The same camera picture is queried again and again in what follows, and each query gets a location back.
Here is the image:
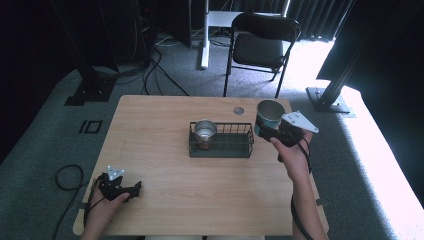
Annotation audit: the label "hand-held gripper black cable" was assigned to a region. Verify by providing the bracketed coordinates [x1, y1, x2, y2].
[52, 164, 101, 240]
[289, 136, 315, 240]

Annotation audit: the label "dark curtain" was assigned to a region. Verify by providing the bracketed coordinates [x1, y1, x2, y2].
[286, 0, 424, 201]

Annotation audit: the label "person's left hand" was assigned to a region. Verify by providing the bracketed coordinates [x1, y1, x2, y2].
[84, 186, 131, 231]

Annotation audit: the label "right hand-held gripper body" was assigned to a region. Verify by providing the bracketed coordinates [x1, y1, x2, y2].
[278, 110, 319, 148]

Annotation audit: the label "left hand-held gripper black cable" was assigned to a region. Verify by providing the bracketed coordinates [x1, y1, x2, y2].
[52, 164, 101, 240]

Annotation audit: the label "right hand-held gripper black cable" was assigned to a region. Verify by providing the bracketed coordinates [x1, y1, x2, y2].
[289, 136, 315, 240]

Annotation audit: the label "black cabinet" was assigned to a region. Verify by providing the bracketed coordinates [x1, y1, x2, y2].
[156, 0, 193, 48]

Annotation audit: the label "black metal stand with base plate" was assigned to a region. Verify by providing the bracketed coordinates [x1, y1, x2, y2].
[305, 33, 368, 115]

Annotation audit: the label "person's right hand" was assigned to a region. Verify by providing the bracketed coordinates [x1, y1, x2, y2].
[270, 132, 314, 184]

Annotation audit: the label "black floor cables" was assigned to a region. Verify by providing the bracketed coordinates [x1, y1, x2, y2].
[93, 33, 191, 98]

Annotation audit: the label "black wire basket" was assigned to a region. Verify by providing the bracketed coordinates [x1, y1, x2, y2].
[188, 121, 255, 159]

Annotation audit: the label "black folding chair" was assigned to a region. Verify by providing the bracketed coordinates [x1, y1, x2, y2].
[223, 12, 302, 99]

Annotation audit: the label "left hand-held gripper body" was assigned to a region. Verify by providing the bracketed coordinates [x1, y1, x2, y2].
[98, 165, 131, 201]

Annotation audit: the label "black stand with square base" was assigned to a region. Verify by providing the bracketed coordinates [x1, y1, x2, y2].
[49, 0, 118, 107]

